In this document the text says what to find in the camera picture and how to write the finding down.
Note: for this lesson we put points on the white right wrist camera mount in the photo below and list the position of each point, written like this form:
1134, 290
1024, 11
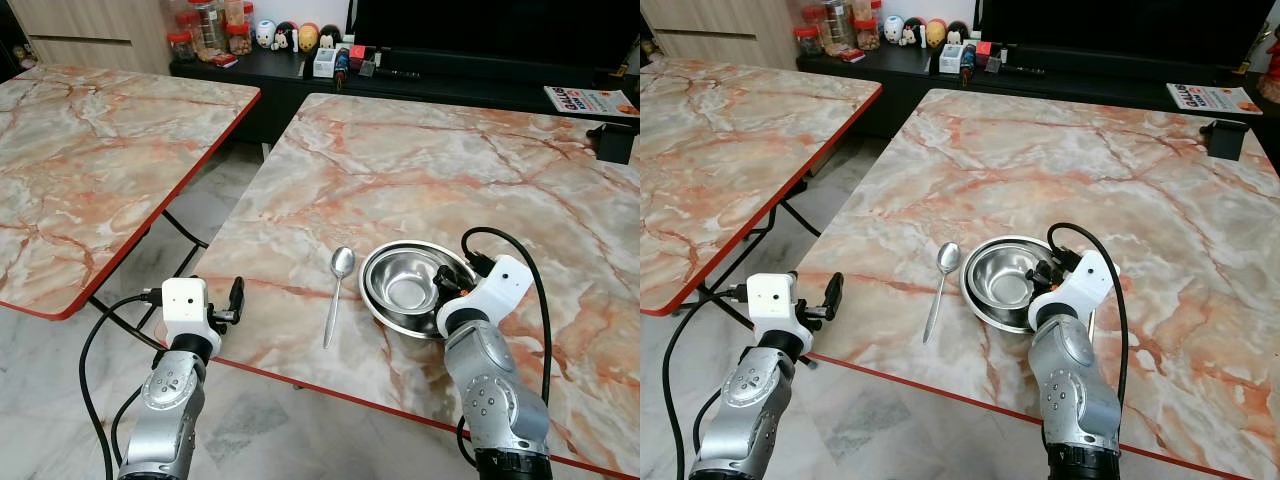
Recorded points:
1085, 280
500, 285

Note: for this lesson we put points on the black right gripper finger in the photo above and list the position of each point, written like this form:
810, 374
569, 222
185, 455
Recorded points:
1035, 280
443, 282

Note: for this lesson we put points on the black flat television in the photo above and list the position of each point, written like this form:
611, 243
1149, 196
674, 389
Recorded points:
500, 30
1120, 30

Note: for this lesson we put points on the white printed magazine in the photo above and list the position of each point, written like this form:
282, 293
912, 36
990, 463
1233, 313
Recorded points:
590, 100
1212, 98

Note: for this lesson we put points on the large clear red lid jar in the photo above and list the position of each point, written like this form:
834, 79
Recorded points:
209, 28
838, 24

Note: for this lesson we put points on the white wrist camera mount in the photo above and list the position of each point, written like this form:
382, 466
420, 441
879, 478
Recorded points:
185, 300
770, 297
1085, 280
500, 285

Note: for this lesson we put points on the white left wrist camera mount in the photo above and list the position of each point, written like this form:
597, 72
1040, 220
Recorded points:
185, 300
770, 297

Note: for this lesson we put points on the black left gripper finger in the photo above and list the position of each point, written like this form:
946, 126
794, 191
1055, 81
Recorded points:
833, 288
237, 292

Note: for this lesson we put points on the black square object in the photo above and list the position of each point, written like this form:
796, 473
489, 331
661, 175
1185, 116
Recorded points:
1226, 139
617, 143

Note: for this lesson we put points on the steel spoon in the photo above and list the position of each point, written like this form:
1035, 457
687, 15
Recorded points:
343, 262
949, 258

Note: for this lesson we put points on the tall clear plastic jar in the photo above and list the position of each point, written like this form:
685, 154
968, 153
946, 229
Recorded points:
185, 20
813, 16

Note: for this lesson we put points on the white plush doll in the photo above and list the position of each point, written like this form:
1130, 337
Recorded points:
266, 34
894, 30

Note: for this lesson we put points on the black metal table leg frame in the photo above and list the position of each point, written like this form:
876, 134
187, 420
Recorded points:
185, 228
800, 217

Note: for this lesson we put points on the large steel bowl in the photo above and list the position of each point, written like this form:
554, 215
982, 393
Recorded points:
995, 317
395, 322

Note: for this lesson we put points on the black remote control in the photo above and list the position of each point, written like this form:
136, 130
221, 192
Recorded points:
398, 73
1024, 69

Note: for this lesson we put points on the orange snack jar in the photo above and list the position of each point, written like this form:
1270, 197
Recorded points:
239, 11
866, 9

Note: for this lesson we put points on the light wooden drawer cabinet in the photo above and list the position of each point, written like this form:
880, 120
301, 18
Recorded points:
730, 30
100, 30

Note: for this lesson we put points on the black plush doll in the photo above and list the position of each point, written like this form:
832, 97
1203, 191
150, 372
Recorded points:
286, 36
331, 36
957, 32
914, 32

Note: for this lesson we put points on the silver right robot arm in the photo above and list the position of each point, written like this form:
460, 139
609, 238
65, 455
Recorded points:
1075, 390
490, 390

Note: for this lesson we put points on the toy display shelf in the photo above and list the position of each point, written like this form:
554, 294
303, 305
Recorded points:
10, 30

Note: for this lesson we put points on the red snack packet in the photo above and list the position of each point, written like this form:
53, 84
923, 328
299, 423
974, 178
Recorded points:
850, 55
222, 60

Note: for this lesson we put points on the yellow plush doll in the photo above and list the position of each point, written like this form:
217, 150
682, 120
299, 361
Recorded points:
936, 34
308, 37

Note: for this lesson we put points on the small red lid jar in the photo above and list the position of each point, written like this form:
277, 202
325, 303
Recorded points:
239, 39
866, 34
181, 47
808, 41

